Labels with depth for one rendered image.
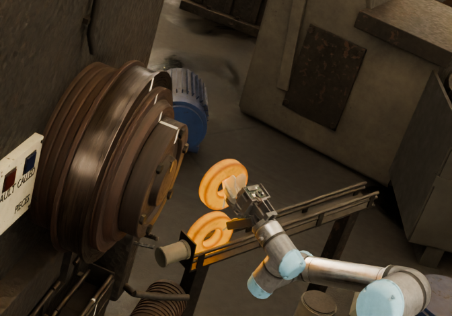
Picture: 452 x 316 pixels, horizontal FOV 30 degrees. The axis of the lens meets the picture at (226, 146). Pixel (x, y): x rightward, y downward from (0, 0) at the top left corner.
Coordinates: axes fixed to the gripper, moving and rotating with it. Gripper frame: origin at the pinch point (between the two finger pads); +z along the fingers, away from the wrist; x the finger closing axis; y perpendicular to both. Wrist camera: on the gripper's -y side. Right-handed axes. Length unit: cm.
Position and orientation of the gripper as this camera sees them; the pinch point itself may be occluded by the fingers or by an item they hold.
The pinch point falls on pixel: (225, 179)
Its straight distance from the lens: 242.3
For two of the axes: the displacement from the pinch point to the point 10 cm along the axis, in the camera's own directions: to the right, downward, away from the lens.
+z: -5.1, -7.2, 4.7
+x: -7.6, 1.2, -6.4
